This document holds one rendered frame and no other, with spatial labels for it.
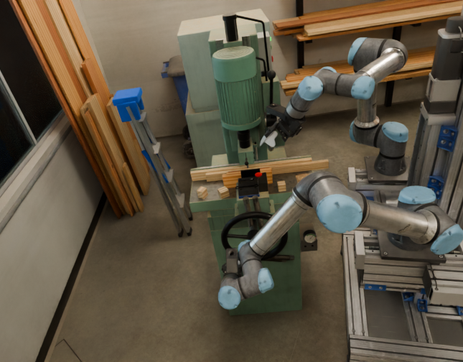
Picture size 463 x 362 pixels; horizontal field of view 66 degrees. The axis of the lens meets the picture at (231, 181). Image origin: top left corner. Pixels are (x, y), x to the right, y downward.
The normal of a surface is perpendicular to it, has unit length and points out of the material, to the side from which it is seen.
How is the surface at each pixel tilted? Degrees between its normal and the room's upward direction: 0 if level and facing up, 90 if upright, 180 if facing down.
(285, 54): 90
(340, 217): 86
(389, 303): 0
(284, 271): 90
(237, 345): 0
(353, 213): 87
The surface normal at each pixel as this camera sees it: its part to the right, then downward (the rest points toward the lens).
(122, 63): 0.05, 0.57
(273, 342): -0.14, -0.80
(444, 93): -0.20, 0.59
